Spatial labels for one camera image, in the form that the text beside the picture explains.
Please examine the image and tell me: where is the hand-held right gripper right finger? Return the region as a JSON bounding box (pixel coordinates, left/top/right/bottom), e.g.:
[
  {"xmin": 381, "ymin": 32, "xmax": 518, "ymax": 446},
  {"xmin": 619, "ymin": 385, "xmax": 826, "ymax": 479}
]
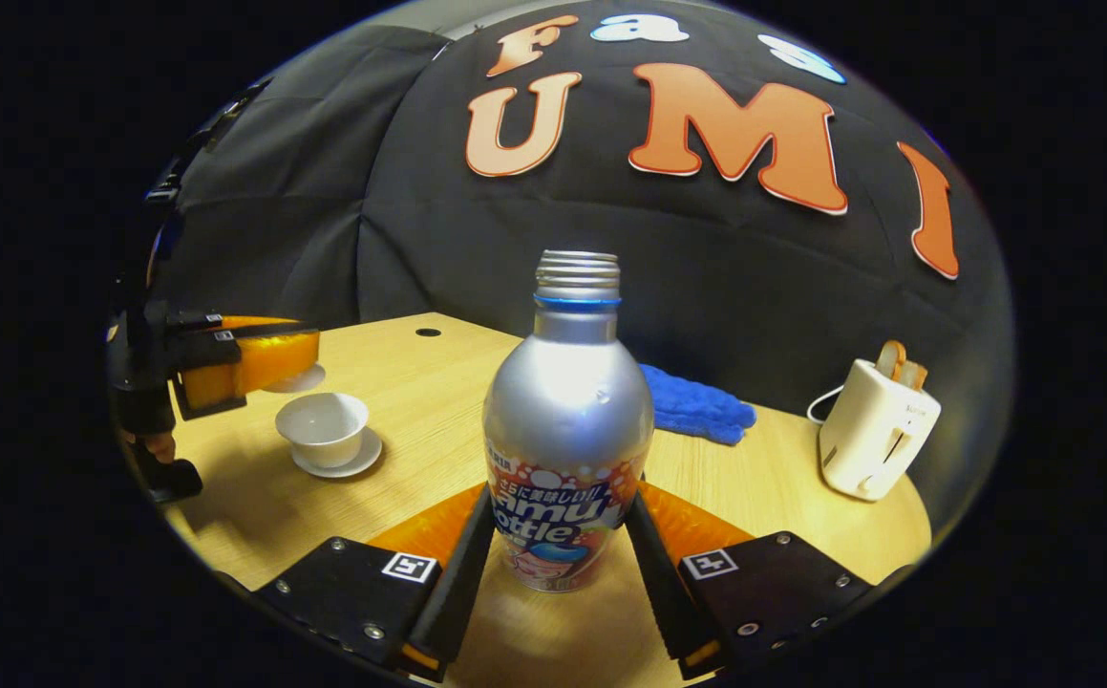
[{"xmin": 622, "ymin": 481, "xmax": 874, "ymax": 681}]

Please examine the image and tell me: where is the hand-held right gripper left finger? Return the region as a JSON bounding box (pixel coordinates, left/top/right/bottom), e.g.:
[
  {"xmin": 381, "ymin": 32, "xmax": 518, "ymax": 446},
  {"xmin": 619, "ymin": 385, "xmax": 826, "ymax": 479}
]
[{"xmin": 252, "ymin": 481, "xmax": 499, "ymax": 683}]

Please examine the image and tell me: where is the silver water bottle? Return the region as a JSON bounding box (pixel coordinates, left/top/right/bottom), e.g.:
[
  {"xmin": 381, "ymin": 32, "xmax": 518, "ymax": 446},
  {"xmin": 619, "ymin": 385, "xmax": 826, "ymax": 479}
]
[{"xmin": 482, "ymin": 250, "xmax": 655, "ymax": 593}]

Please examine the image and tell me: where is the blue towel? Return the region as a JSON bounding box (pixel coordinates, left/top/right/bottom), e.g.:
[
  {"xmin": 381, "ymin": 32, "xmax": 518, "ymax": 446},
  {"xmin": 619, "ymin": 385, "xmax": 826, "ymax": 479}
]
[{"xmin": 639, "ymin": 363, "xmax": 757, "ymax": 446}]

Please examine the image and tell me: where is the white toaster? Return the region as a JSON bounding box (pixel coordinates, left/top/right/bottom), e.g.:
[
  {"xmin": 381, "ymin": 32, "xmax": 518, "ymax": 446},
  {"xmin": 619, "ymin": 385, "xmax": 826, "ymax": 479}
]
[{"xmin": 819, "ymin": 358, "xmax": 942, "ymax": 503}]

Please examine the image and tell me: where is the white toaster cable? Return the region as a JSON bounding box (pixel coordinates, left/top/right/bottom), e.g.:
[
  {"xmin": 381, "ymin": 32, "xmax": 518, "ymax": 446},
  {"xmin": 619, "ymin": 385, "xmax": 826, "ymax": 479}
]
[{"xmin": 806, "ymin": 384, "xmax": 847, "ymax": 423}]

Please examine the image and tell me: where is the white saucer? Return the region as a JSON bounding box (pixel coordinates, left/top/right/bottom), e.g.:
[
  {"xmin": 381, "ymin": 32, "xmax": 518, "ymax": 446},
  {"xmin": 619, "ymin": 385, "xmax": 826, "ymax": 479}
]
[{"xmin": 290, "ymin": 428, "xmax": 384, "ymax": 480}]

